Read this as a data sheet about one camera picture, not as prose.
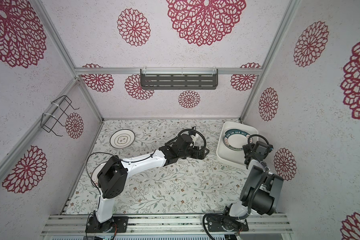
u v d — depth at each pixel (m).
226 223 0.69
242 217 0.55
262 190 0.46
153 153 0.60
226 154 1.03
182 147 0.67
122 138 1.08
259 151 0.70
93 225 0.73
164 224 0.76
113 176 0.51
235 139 1.00
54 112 0.76
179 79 0.97
